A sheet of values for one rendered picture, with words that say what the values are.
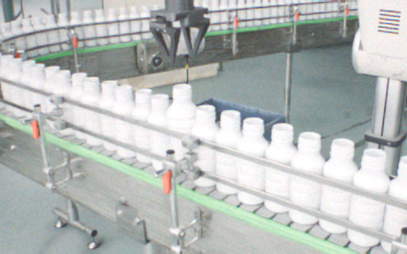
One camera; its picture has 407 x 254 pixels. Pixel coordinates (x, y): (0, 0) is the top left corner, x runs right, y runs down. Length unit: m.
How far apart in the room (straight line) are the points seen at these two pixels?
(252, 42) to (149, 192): 1.88
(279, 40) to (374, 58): 1.66
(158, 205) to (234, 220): 0.21
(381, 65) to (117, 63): 1.46
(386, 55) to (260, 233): 0.66
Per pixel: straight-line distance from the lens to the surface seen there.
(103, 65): 2.42
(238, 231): 0.93
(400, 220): 0.78
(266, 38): 2.90
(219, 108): 1.69
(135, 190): 1.11
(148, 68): 2.39
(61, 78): 1.28
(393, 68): 1.34
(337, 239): 0.84
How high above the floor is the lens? 1.48
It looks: 23 degrees down
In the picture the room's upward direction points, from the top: 1 degrees clockwise
